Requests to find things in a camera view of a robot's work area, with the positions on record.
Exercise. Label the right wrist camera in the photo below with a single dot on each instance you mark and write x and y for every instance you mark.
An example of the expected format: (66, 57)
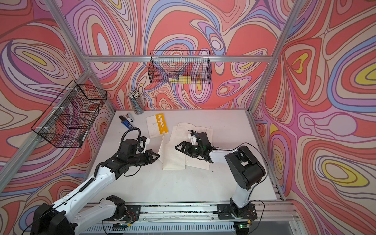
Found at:
(192, 137)

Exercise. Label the blue stapler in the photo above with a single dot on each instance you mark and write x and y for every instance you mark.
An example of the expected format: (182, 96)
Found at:
(126, 122)

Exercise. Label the back wire basket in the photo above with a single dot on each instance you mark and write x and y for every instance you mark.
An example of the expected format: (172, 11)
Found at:
(166, 64)

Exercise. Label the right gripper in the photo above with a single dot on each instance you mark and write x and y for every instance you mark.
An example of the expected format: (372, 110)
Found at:
(188, 151)

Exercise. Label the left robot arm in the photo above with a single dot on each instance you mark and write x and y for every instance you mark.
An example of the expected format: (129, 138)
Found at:
(66, 215)

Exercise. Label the yellow sticky notes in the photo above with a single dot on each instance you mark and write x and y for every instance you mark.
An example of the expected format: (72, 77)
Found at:
(182, 79)

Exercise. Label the mesh pencil cup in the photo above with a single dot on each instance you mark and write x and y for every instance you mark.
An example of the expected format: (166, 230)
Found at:
(135, 98)

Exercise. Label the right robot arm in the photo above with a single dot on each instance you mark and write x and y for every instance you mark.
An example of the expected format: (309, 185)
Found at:
(246, 169)

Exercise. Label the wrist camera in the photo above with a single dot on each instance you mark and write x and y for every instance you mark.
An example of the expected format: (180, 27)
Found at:
(142, 144)
(192, 137)

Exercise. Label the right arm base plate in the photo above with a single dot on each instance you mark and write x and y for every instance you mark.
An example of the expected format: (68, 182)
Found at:
(231, 211)

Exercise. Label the small white eraser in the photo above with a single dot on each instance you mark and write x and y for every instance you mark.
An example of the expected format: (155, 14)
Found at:
(129, 117)

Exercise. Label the wire basket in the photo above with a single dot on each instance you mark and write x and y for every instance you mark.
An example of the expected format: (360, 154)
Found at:
(67, 121)
(166, 64)

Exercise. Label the left wire basket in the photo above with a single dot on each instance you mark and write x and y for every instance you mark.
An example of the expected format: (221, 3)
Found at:
(67, 121)

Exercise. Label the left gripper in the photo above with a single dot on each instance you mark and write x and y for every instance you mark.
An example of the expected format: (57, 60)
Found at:
(149, 153)

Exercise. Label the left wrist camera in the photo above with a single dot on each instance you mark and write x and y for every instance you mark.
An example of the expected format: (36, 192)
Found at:
(142, 144)

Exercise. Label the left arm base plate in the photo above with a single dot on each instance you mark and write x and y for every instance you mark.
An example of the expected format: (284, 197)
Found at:
(130, 213)

